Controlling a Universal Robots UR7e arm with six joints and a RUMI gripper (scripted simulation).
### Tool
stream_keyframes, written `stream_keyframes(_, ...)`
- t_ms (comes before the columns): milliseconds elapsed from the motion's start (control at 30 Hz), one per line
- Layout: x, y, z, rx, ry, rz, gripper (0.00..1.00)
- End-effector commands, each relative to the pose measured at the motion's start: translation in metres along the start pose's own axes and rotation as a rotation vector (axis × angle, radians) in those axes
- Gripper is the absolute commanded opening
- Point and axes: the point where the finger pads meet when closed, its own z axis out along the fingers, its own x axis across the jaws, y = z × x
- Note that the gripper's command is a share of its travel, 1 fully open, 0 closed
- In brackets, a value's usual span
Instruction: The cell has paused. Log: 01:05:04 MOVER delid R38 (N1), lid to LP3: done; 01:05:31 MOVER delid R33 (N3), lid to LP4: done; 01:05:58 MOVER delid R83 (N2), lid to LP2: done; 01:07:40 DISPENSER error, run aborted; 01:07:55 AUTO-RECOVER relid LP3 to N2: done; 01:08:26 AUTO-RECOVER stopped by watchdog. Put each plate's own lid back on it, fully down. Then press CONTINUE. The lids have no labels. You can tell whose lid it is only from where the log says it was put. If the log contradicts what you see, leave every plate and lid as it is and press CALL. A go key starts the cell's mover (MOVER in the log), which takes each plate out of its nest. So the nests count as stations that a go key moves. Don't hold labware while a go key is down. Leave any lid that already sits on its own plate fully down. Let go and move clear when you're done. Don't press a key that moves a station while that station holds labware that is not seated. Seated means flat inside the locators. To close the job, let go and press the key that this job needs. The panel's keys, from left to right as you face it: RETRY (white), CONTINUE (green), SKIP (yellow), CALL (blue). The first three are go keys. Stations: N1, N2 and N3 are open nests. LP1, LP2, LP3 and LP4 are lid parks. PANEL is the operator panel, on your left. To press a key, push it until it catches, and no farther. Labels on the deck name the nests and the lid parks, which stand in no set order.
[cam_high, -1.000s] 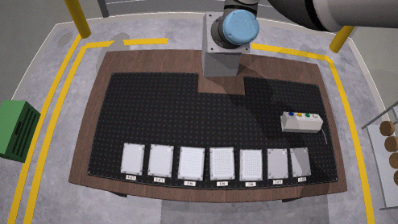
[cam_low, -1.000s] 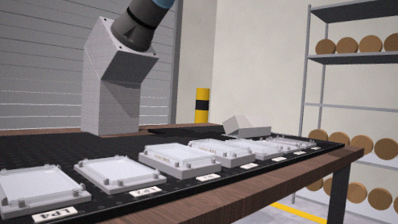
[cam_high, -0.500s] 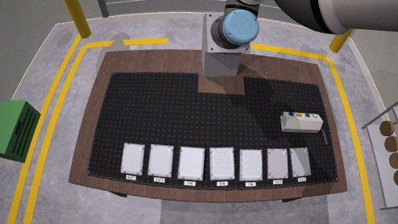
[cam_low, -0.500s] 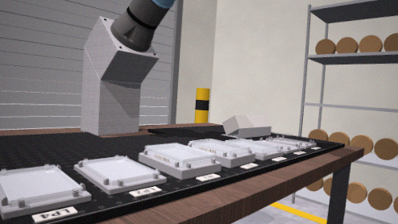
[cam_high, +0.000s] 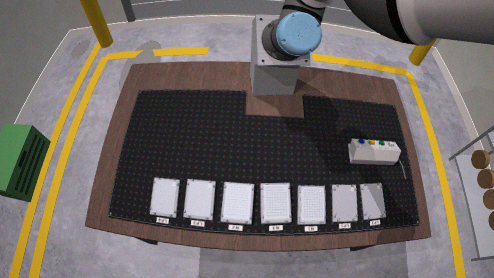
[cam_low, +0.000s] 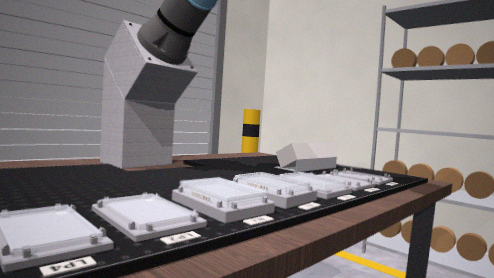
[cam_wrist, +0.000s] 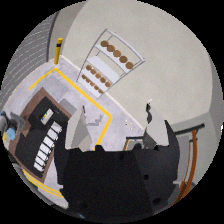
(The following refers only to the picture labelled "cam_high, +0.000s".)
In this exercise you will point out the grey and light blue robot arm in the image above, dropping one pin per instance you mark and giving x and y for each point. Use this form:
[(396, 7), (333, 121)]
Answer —
[(411, 21)]

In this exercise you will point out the black perforated work table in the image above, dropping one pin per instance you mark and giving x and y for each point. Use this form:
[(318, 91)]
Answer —
[(203, 134)]

